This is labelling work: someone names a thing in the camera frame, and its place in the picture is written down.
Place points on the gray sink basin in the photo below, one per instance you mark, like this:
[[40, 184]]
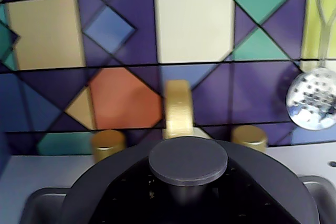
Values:
[[317, 195]]

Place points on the dark gray lid with knob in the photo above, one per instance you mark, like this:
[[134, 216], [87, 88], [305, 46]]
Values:
[[187, 159]]

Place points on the colourful geometric backsplash panel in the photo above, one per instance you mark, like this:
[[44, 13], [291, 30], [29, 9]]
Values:
[[194, 27]]

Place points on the silver slotted spoon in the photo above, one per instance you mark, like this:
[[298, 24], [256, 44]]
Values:
[[311, 98]]

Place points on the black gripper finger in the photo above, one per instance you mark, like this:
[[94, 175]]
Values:
[[131, 197], [249, 200]]

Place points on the gold tap knob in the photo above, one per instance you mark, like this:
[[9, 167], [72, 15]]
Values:
[[249, 138], [107, 145]]

